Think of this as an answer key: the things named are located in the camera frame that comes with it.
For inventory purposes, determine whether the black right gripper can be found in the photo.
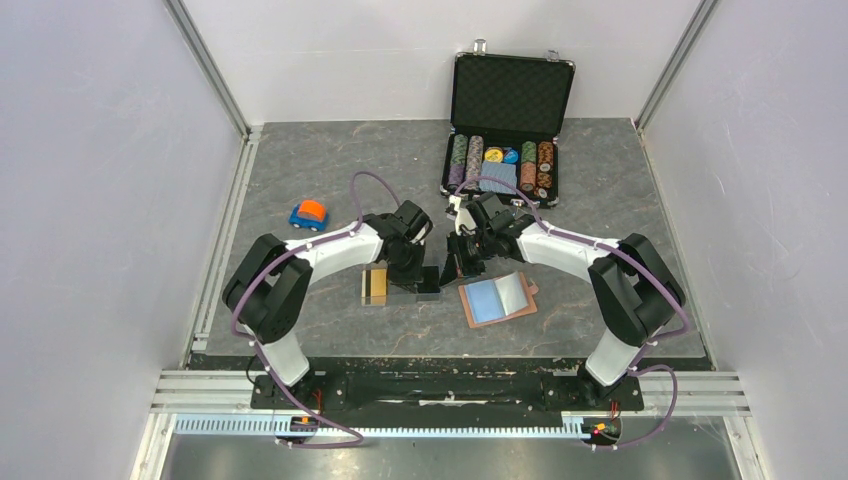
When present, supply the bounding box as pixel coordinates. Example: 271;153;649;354
440;229;496;288

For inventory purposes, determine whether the black credit card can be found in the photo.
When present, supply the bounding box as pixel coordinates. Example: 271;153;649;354
415;265;441;295

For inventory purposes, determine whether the tan leather card holder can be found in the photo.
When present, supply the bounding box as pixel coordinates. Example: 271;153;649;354
458;272;539;329

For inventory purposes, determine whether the clear acrylic card box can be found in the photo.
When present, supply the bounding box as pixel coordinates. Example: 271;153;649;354
359;265;442;307

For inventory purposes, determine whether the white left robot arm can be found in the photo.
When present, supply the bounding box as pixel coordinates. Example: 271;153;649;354
222;201;433;408

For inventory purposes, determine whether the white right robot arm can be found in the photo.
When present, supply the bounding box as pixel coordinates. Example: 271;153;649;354
442;192;686;408

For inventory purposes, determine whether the orange credit card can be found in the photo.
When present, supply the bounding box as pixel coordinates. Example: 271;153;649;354
363;268;388;305

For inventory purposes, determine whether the blue orange toy car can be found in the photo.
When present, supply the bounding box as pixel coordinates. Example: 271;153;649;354
288;199;329;232

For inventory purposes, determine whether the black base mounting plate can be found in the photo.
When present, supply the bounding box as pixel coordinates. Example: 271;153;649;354
289;370;645;413

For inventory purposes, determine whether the black poker chip case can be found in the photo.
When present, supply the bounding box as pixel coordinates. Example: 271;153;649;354
439;52;576;208

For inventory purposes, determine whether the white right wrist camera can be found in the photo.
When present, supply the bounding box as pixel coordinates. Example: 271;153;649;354
446;195;476;234

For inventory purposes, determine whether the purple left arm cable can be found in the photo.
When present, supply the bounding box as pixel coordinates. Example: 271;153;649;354
229;170;402;450

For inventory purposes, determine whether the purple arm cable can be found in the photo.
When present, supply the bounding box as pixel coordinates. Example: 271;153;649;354
453;175;692;450
229;170;402;450

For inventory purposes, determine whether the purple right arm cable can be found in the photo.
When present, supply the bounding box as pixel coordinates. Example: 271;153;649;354
453;175;692;450

